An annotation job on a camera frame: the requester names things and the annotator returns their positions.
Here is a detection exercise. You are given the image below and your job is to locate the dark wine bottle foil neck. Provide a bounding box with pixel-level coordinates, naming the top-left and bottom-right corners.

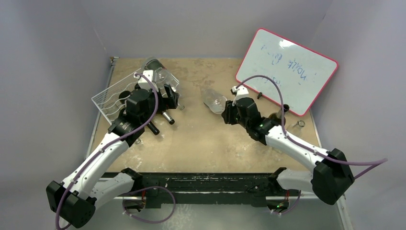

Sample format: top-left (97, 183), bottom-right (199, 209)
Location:
top-left (268, 104), bottom-right (290, 125)

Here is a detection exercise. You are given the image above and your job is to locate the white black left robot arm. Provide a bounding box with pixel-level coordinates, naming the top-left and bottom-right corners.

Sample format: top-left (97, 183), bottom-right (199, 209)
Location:
top-left (46, 83), bottom-right (178, 230)

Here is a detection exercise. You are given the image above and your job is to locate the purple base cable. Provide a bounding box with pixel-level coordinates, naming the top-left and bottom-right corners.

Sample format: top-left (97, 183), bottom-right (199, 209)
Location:
top-left (270, 190), bottom-right (301, 217)
top-left (122, 186), bottom-right (176, 225)

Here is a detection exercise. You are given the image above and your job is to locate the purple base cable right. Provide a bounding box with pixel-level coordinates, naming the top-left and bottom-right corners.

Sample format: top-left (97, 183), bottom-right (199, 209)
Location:
top-left (270, 190), bottom-right (301, 217)

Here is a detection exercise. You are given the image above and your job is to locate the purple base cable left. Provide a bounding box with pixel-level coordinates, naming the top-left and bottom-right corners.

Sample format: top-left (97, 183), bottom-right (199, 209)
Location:
top-left (122, 186), bottom-right (176, 225)

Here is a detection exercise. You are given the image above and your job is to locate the clear glass bottle lying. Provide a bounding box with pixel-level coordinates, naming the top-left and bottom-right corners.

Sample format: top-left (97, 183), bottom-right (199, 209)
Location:
top-left (286, 120), bottom-right (305, 137)

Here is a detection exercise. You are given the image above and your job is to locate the dark green wine bottle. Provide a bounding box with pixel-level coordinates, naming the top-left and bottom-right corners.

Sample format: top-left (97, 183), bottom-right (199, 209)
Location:
top-left (118, 91), bottom-right (160, 136)

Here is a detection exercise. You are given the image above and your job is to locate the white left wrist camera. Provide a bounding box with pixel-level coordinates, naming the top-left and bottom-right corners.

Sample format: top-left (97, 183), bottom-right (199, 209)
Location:
top-left (134, 70), bottom-right (158, 91)

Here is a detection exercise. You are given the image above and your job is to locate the pink framed whiteboard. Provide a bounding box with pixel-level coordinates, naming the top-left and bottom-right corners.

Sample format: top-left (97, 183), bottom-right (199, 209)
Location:
top-left (235, 28), bottom-right (338, 116)

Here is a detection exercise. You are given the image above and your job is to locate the white wire wine rack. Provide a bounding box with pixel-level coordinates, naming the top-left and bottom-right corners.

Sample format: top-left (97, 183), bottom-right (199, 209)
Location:
top-left (92, 68), bottom-right (162, 124)

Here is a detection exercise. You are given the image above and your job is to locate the olive wine bottle beige label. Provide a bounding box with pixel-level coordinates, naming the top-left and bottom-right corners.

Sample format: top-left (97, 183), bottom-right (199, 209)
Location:
top-left (161, 111), bottom-right (175, 125)

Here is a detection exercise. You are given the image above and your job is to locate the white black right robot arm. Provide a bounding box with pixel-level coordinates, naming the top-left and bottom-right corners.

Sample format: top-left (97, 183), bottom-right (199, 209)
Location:
top-left (221, 97), bottom-right (355, 205)

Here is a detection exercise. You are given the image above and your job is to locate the tall clear bottle silver cap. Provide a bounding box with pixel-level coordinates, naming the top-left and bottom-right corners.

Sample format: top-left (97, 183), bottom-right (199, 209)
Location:
top-left (141, 57), bottom-right (180, 93)

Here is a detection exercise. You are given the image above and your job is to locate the round clear bottle silver cap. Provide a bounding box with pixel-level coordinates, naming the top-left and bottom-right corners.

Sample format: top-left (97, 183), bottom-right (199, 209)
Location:
top-left (201, 88), bottom-right (227, 115)

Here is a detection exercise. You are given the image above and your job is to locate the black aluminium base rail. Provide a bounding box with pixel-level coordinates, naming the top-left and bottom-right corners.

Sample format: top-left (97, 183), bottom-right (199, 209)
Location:
top-left (95, 172), bottom-right (321, 210)

